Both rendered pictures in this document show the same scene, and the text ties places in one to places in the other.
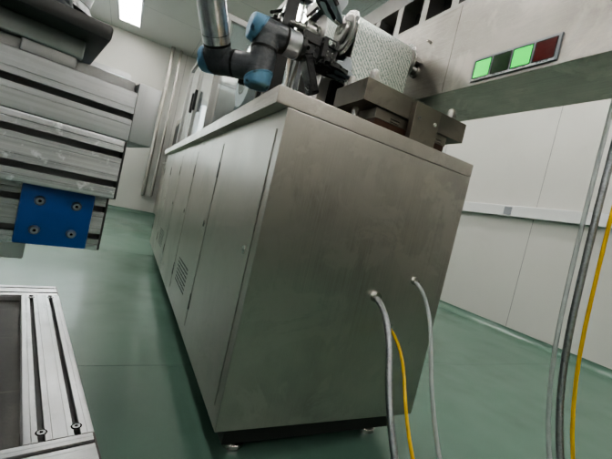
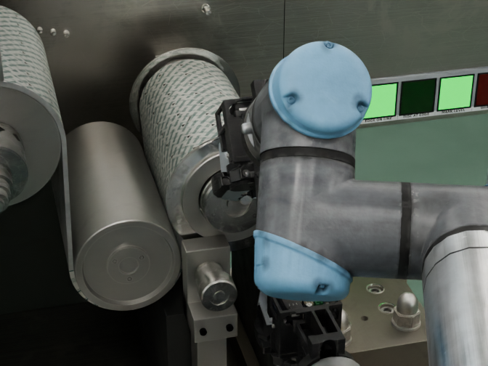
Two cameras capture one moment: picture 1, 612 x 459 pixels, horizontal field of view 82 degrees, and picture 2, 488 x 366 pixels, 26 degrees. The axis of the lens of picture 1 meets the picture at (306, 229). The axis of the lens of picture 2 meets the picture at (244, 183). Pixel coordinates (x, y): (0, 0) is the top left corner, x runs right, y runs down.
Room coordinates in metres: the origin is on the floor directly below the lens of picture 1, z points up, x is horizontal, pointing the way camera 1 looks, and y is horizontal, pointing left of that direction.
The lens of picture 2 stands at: (0.93, 1.00, 1.83)
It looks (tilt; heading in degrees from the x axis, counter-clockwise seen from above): 29 degrees down; 284
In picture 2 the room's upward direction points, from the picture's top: straight up
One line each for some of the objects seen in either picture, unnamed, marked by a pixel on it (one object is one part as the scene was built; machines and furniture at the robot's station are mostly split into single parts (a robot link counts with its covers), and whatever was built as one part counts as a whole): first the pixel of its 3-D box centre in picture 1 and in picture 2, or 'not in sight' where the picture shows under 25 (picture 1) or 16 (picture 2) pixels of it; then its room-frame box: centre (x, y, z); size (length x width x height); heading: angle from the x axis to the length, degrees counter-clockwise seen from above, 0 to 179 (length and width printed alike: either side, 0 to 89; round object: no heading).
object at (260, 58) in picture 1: (254, 67); not in sight; (1.01, 0.25, 1.01); 0.11 x 0.08 x 0.11; 80
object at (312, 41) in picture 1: (316, 53); (310, 341); (1.08, 0.09, 1.12); 0.12 x 0.08 x 0.09; 118
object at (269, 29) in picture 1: (267, 34); not in sight; (1.01, 0.23, 1.11); 0.11 x 0.08 x 0.09; 118
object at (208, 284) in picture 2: not in sight; (217, 291); (1.18, 0.10, 1.18); 0.04 x 0.02 x 0.04; 28
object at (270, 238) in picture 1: (231, 233); not in sight; (2.04, 0.42, 0.43); 2.52 x 0.64 x 0.86; 28
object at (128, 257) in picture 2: not in sight; (112, 210); (1.35, -0.03, 1.17); 0.26 x 0.12 x 0.12; 118
